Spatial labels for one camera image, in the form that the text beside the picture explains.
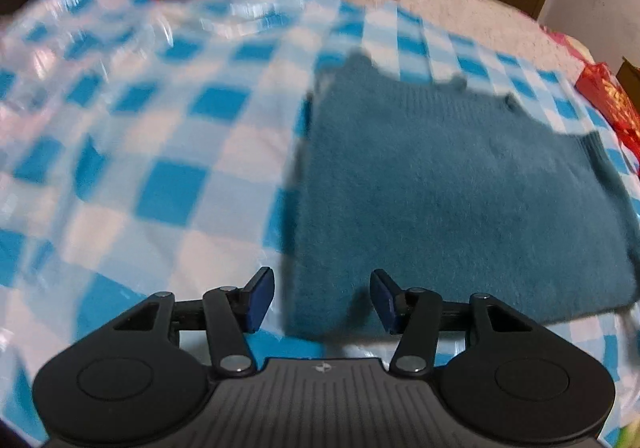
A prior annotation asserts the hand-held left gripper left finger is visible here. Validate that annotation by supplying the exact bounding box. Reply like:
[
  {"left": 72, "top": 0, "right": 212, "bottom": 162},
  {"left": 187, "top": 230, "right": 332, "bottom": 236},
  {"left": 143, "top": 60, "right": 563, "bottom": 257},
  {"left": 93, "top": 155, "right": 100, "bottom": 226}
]
[{"left": 113, "top": 267, "right": 276, "bottom": 376}]

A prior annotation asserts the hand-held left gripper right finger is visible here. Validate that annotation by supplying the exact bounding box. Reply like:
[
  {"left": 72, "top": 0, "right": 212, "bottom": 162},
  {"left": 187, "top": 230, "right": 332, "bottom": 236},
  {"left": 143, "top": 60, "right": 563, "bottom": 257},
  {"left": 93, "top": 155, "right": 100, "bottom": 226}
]
[{"left": 369, "top": 269, "right": 534, "bottom": 376}]

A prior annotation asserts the teal fuzzy sweater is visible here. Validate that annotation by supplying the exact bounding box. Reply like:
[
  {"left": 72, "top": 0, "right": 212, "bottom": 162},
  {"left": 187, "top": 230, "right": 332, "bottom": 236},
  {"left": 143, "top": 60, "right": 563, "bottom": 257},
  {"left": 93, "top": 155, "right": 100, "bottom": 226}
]
[{"left": 284, "top": 50, "right": 639, "bottom": 342}]

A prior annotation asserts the blue white checked plastic sheet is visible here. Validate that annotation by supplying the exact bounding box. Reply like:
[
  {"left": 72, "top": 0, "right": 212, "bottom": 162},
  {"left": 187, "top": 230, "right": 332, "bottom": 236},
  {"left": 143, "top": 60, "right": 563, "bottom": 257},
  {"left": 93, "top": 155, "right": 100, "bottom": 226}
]
[{"left": 0, "top": 0, "right": 640, "bottom": 448}]

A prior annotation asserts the white floral bedsheet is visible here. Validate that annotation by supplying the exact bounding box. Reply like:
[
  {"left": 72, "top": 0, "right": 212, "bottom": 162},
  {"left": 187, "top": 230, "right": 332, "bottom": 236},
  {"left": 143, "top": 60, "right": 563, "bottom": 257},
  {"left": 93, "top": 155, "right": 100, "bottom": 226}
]
[{"left": 260, "top": 0, "right": 593, "bottom": 76}]

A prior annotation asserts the red gold packet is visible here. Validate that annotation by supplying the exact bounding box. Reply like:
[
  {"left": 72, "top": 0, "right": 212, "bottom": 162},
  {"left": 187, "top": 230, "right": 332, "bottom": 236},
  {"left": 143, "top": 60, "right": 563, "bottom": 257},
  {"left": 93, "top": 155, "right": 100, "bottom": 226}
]
[{"left": 574, "top": 60, "right": 640, "bottom": 156}]

